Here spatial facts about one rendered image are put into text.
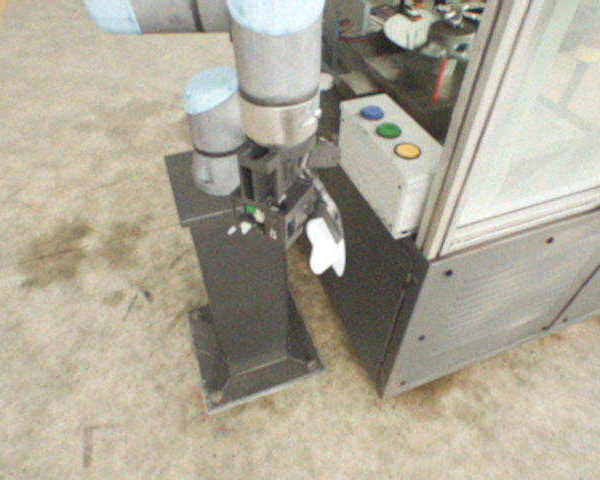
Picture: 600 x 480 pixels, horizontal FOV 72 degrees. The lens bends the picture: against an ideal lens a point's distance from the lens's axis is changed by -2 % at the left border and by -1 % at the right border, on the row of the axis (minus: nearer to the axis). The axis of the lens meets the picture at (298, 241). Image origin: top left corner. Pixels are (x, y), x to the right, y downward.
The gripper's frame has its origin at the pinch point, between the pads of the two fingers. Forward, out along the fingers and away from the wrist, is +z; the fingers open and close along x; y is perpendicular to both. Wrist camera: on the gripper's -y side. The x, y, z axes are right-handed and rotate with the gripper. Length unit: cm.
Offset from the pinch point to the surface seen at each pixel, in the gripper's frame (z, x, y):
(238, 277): 40, -26, -16
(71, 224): 91, -140, -32
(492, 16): -25.1, 13.1, -25.0
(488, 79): -18.5, 15.1, -23.3
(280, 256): 36.9, -19.1, -25.0
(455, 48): -4, 2, -69
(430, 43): -4, -4, -69
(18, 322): 91, -113, 13
